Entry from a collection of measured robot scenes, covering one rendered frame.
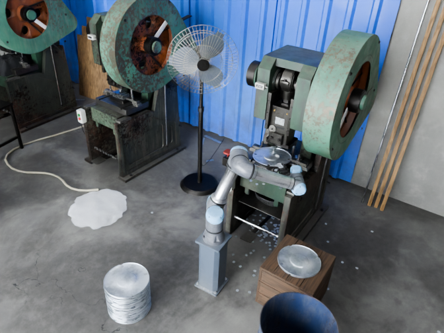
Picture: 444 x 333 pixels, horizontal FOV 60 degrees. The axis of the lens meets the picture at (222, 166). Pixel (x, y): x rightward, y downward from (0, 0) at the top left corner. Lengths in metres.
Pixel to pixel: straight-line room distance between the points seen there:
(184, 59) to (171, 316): 1.94
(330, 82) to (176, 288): 1.77
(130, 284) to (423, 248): 2.44
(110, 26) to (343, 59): 1.82
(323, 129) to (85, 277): 2.00
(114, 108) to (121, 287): 1.90
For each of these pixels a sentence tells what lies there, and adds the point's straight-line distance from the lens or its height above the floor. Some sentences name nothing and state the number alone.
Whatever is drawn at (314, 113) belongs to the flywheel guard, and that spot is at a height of 1.35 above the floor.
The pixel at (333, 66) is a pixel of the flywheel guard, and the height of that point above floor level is 1.61.
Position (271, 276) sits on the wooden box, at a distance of 2.66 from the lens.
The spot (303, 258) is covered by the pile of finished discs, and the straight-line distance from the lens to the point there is 2.75.
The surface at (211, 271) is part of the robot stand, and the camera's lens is 2.78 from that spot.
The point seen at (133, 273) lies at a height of 0.27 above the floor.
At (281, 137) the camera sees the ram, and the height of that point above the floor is 0.96.
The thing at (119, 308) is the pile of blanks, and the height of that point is 0.16.
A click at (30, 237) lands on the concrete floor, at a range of 3.59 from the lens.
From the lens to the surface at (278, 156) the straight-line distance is 2.94.
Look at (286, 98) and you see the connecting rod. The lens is 2.80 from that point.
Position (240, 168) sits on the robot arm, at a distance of 2.30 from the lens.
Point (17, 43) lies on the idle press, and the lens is 4.80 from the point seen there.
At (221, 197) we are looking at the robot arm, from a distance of 2.57.
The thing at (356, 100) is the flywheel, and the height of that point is 1.36.
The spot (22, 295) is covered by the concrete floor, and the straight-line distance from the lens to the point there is 3.16.
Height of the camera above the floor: 2.27
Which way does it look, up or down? 33 degrees down
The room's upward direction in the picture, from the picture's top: 3 degrees clockwise
